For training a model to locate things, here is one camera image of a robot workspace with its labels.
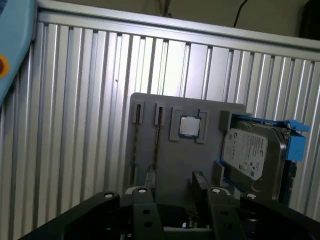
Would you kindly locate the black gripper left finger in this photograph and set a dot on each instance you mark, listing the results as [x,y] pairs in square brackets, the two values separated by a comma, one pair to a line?
[146,215]

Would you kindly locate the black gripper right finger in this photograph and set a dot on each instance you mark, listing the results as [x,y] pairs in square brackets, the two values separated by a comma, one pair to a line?
[223,215]

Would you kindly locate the grey parts rack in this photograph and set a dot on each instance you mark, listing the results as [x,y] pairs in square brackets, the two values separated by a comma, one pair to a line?
[175,160]

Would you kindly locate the silver hard disk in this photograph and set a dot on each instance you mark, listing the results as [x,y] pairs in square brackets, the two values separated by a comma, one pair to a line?
[250,155]

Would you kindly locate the silver CPU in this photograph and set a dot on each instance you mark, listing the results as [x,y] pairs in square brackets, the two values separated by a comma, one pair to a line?
[190,126]

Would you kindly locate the blue disk carrier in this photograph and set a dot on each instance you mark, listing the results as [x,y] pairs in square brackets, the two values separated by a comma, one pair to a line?
[296,147]

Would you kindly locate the pale blue teach pendant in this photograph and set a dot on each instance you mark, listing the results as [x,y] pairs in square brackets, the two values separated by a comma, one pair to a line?
[17,37]

